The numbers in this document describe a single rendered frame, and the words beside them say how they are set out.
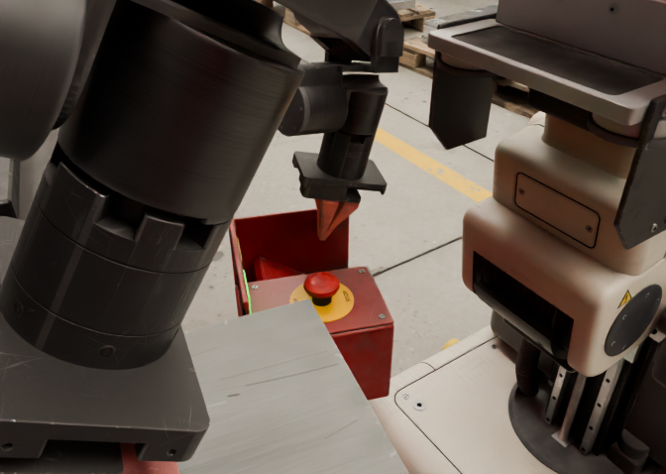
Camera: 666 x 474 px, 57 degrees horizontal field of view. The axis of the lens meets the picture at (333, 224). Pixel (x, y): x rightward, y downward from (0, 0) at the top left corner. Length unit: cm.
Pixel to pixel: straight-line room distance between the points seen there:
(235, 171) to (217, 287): 180
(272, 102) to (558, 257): 63
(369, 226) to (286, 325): 188
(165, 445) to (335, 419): 12
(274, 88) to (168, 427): 10
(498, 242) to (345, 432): 54
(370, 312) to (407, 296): 124
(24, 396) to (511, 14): 63
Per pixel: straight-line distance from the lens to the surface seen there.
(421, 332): 180
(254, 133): 17
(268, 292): 71
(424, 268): 204
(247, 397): 31
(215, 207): 18
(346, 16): 16
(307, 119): 61
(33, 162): 85
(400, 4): 439
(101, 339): 20
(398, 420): 123
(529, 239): 79
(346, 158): 68
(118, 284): 18
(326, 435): 29
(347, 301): 69
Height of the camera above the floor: 123
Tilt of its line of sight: 34 degrees down
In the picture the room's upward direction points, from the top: straight up
